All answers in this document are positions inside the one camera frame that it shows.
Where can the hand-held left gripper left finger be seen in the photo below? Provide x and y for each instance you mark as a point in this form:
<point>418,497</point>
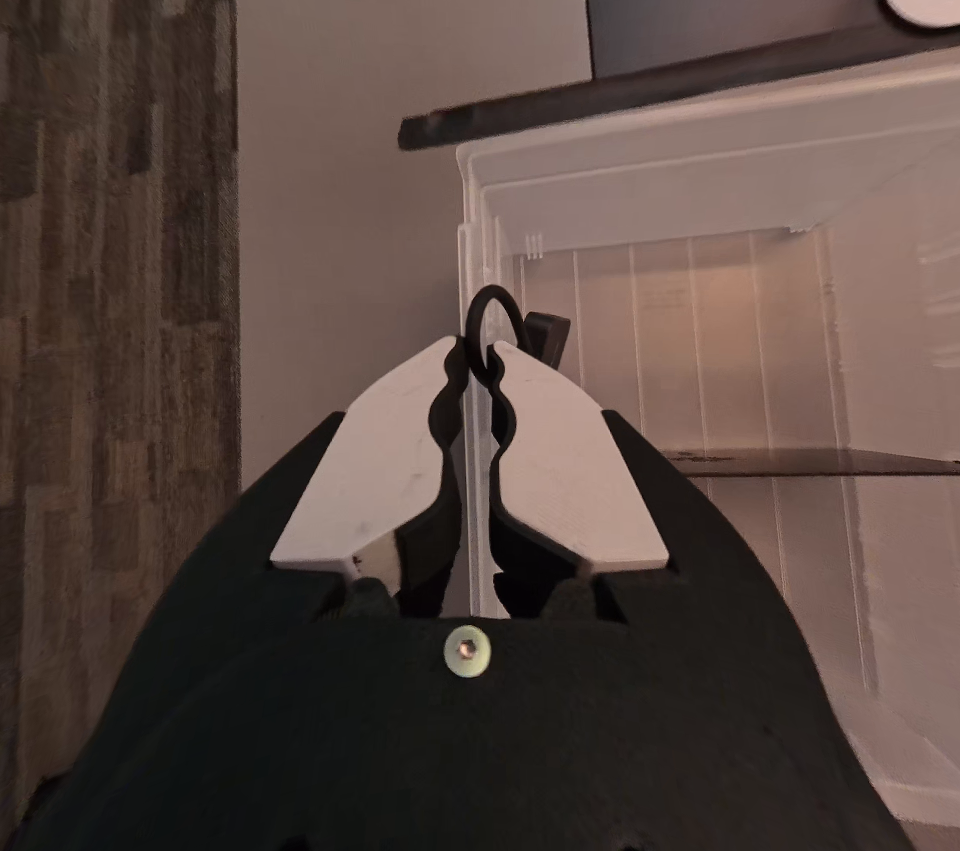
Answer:
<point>352,483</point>

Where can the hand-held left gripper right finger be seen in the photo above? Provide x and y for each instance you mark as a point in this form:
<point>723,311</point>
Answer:
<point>570,483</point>

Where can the clear plastic storage bin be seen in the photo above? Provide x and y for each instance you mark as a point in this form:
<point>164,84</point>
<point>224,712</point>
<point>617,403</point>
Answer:
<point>712,341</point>

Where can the black flat bar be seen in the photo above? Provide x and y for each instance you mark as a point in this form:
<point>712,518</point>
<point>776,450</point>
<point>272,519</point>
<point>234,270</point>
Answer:
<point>600,95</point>

